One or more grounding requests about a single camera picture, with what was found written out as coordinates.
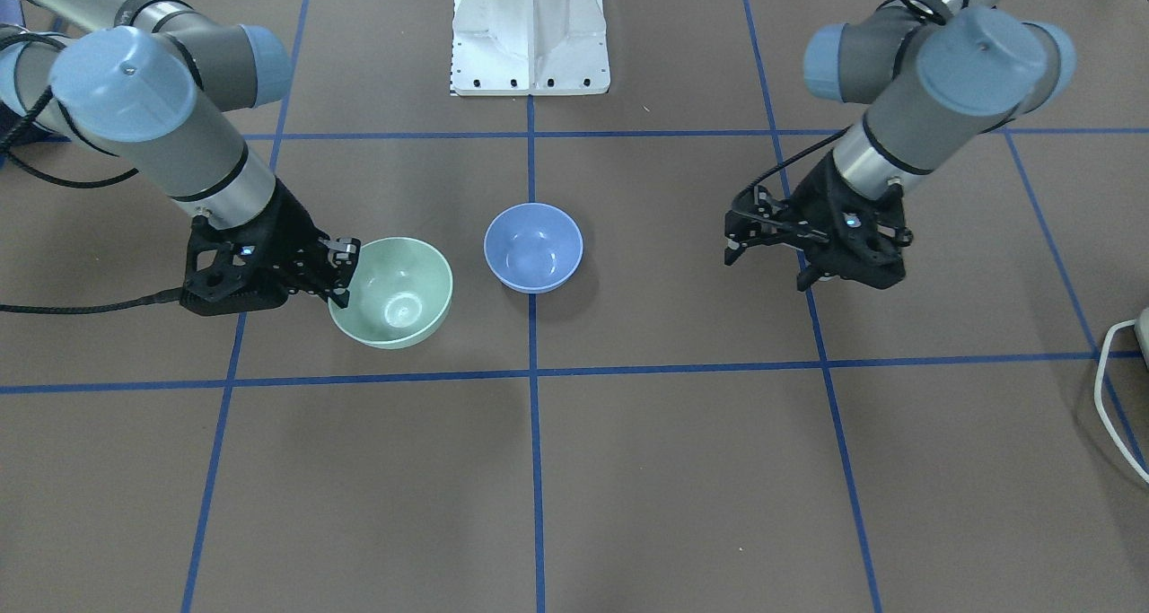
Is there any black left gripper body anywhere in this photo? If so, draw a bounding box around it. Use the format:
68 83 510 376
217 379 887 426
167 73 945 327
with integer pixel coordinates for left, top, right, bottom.
788 153 913 290

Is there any brown paper table mat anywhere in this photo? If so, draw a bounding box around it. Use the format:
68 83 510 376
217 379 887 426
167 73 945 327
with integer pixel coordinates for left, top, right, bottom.
3 0 1146 612

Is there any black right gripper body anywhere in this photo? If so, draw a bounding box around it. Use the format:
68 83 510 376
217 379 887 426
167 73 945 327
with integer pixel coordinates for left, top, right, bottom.
180 183 338 316

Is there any white camera mast base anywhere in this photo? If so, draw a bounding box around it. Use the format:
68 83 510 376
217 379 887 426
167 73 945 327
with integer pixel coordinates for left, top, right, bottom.
449 0 611 96

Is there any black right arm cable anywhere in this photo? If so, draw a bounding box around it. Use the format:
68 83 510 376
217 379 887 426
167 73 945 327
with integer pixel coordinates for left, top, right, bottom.
0 83 194 316

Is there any blue bowl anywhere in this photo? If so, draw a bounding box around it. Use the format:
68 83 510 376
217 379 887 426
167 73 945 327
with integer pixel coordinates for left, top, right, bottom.
483 203 585 294

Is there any white toaster power cable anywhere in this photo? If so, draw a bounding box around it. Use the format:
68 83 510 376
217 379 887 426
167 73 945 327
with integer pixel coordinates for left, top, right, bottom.
1094 320 1149 486

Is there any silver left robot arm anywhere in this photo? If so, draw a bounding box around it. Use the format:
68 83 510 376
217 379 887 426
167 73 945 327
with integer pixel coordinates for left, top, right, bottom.
724 0 1078 293

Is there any green bowl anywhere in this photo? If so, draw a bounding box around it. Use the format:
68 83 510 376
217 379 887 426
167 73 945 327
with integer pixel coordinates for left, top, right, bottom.
327 236 454 350

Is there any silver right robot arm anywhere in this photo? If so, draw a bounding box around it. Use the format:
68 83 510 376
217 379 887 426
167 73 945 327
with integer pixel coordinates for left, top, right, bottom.
3 0 361 316

